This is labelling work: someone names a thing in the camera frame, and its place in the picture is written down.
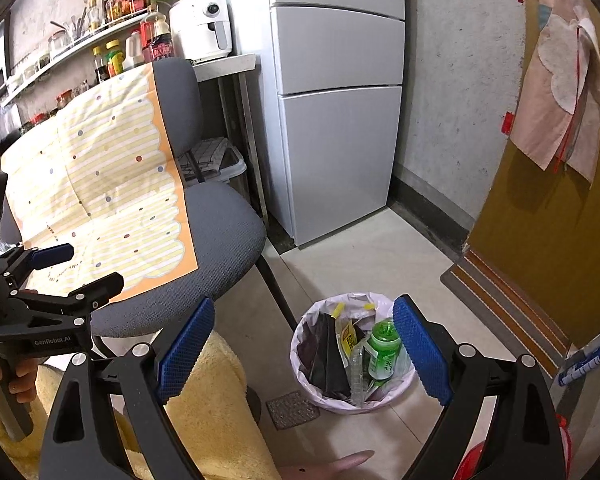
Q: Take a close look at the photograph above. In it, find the pink hanging apron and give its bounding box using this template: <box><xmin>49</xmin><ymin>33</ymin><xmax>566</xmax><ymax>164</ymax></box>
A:
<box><xmin>510</xmin><ymin>0</ymin><xmax>600</xmax><ymax>186</ymax></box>

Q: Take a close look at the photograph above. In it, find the green plastic bottle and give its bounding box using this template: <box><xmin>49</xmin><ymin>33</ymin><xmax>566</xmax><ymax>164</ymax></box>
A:
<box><xmin>367</xmin><ymin>317</ymin><xmax>406</xmax><ymax>381</ymax></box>

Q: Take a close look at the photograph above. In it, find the row of condiment bottles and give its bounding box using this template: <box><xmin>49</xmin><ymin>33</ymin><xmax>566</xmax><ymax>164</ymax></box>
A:
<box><xmin>85</xmin><ymin>0</ymin><xmax>176</xmax><ymax>86</ymax></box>

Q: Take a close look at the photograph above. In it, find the metal floor drain cover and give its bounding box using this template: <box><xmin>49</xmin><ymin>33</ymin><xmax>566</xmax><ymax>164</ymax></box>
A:
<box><xmin>266</xmin><ymin>391</ymin><xmax>321</xmax><ymax>431</ymax></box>

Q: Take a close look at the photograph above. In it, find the yellow wooden door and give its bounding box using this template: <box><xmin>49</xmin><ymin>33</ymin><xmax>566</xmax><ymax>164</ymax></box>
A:
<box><xmin>467</xmin><ymin>0</ymin><xmax>600</xmax><ymax>356</ymax></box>

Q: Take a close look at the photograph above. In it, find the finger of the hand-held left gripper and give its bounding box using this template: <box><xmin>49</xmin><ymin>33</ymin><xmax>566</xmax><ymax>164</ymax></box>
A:
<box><xmin>10</xmin><ymin>271</ymin><xmax>126</xmax><ymax>321</ymax></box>
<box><xmin>0</xmin><ymin>242</ymin><xmax>76</xmax><ymax>293</ymax></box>

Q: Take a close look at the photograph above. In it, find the yellow striped dotted cloth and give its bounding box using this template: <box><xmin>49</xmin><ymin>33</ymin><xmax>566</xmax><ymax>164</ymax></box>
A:
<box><xmin>0</xmin><ymin>62</ymin><xmax>201</xmax><ymax>306</ymax></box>

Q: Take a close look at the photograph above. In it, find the white wall shelf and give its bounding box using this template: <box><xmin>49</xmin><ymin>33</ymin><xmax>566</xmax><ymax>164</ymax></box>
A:
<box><xmin>2</xmin><ymin>10</ymin><xmax>151</xmax><ymax>106</ymax></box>

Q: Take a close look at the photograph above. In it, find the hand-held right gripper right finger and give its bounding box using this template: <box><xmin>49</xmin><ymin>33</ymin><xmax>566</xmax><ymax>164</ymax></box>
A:
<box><xmin>392</xmin><ymin>294</ymin><xmax>568</xmax><ymax>480</ymax></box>

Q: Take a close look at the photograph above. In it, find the black plastic bag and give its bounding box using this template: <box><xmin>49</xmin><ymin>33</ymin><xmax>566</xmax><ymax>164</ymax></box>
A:
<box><xmin>300</xmin><ymin>312</ymin><xmax>353</xmax><ymax>396</ymax></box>

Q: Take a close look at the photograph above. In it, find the red bag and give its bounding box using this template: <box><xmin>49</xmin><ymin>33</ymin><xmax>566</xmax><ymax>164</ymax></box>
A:
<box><xmin>452</xmin><ymin>412</ymin><xmax>573</xmax><ymax>480</ymax></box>

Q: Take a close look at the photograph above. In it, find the person's left hand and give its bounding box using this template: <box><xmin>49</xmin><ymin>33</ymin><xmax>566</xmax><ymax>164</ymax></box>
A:
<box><xmin>0</xmin><ymin>355</ymin><xmax>38</xmax><ymax>413</ymax></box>

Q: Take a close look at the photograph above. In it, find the blue and white tube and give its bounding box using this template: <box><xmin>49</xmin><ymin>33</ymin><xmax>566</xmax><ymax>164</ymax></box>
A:
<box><xmin>557</xmin><ymin>340</ymin><xmax>600</xmax><ymax>387</ymax></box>

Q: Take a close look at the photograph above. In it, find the clear package with yellow label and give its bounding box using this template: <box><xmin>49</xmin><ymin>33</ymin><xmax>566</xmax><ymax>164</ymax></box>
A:
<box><xmin>332</xmin><ymin>302</ymin><xmax>378</xmax><ymax>406</ymax></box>

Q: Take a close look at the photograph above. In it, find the trash bin with white liner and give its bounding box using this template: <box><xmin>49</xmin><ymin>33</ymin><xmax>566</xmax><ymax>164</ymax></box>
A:
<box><xmin>290</xmin><ymin>292</ymin><xmax>418</xmax><ymax>413</ymax></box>

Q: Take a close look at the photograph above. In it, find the grey office chair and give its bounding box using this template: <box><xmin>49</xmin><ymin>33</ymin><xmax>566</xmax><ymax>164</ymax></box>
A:
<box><xmin>0</xmin><ymin>57</ymin><xmax>308</xmax><ymax>356</ymax></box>

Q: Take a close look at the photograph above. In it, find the person's bare foot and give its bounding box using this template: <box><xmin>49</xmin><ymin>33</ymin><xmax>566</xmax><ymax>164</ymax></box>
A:
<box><xmin>280</xmin><ymin>450</ymin><xmax>376</xmax><ymax>480</ymax></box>

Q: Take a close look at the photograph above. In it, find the white air fryer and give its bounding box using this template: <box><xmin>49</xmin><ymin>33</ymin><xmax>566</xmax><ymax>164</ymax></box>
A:
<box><xmin>169</xmin><ymin>0</ymin><xmax>233</xmax><ymax>65</ymax></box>

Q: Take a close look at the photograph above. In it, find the row of glass jars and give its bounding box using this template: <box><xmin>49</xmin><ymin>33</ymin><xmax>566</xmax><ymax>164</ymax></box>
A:
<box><xmin>20</xmin><ymin>87</ymin><xmax>88</xmax><ymax>131</ymax></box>

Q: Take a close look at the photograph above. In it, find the white refrigerator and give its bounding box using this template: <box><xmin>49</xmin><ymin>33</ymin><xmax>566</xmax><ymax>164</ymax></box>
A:
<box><xmin>220</xmin><ymin>0</ymin><xmax>406</xmax><ymax>250</ymax></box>

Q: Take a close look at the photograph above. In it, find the white plastic storage bin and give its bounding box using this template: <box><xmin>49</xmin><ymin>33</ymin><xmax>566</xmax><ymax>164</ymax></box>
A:
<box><xmin>177</xmin><ymin>137</ymin><xmax>246</xmax><ymax>186</ymax></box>

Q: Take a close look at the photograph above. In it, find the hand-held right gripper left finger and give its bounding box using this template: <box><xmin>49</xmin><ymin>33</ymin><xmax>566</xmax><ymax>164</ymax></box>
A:
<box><xmin>39</xmin><ymin>296</ymin><xmax>216</xmax><ymax>480</ymax></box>

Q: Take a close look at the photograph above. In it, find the striped door mat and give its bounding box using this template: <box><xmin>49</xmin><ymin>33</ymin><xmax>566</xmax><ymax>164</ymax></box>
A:
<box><xmin>440</xmin><ymin>250</ymin><xmax>573</xmax><ymax>378</ymax></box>

